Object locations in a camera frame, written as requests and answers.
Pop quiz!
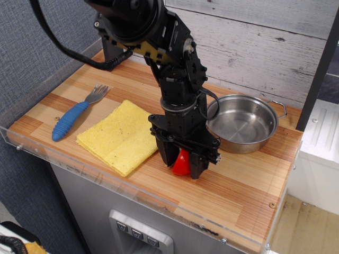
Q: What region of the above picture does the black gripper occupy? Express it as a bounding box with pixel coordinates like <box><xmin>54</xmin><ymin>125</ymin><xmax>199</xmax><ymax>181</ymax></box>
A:
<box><xmin>148</xmin><ymin>104</ymin><xmax>221</xmax><ymax>179</ymax></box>

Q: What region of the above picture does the red half-round fruit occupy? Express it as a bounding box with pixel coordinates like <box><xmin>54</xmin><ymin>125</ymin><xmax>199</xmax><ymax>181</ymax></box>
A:
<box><xmin>172</xmin><ymin>149</ymin><xmax>191</xmax><ymax>176</ymax></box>

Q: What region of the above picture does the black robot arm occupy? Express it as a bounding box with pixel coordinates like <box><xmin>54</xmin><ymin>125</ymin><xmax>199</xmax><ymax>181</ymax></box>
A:
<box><xmin>88</xmin><ymin>1</ymin><xmax>220</xmax><ymax>179</ymax></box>

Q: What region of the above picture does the yellow folded cloth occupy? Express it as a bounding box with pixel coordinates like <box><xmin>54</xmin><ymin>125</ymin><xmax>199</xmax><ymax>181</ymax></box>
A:
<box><xmin>76</xmin><ymin>100</ymin><xmax>157</xmax><ymax>177</ymax></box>

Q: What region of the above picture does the stainless steel pot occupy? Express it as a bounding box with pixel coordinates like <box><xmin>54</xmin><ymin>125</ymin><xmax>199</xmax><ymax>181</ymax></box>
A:
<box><xmin>206</xmin><ymin>94</ymin><xmax>287</xmax><ymax>154</ymax></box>

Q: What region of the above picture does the silver dispenser button panel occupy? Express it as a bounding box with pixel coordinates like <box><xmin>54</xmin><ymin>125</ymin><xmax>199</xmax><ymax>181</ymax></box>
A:
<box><xmin>109</xmin><ymin>209</ymin><xmax>174</xmax><ymax>253</ymax></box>

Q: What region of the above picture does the grey toy fridge cabinet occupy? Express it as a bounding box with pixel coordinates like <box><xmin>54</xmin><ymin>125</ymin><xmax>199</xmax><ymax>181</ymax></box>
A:
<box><xmin>49</xmin><ymin>161</ymin><xmax>240</xmax><ymax>254</ymax></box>

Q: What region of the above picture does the white toy sink unit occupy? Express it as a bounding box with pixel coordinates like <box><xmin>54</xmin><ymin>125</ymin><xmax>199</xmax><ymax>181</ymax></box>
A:
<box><xmin>287</xmin><ymin>99</ymin><xmax>338</xmax><ymax>214</ymax></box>

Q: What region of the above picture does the yellow object at corner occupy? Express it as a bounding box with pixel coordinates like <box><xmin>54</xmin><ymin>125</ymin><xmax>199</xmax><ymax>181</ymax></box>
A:
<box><xmin>24</xmin><ymin>242</ymin><xmax>48</xmax><ymax>254</ymax></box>

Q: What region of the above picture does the clear acrylic table guard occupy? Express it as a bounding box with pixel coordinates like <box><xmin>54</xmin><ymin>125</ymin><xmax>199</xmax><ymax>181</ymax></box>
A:
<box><xmin>1</xmin><ymin>40</ymin><xmax>302</xmax><ymax>253</ymax></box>

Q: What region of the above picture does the blue handled fork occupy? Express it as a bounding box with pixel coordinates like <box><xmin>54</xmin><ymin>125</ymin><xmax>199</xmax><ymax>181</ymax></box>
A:
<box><xmin>51</xmin><ymin>84</ymin><xmax>109</xmax><ymax>141</ymax></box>

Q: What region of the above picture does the black sheathed cable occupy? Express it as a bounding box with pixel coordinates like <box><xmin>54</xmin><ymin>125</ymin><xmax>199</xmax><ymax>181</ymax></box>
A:
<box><xmin>29</xmin><ymin>0</ymin><xmax>133</xmax><ymax>72</ymax></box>

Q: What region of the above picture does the black left upright post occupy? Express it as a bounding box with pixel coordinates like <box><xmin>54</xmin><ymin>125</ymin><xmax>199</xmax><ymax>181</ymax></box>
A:
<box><xmin>102</xmin><ymin>38</ymin><xmax>133</xmax><ymax>71</ymax></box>

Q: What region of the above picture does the black upright post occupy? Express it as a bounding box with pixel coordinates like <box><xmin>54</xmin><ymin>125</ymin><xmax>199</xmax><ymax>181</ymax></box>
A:
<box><xmin>102</xmin><ymin>38</ymin><xmax>133</xmax><ymax>71</ymax></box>
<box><xmin>296</xmin><ymin>11</ymin><xmax>338</xmax><ymax>131</ymax></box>

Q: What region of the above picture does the black right upright post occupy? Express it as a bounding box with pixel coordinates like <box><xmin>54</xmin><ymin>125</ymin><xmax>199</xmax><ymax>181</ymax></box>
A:
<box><xmin>296</xmin><ymin>11</ymin><xmax>338</xmax><ymax>131</ymax></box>

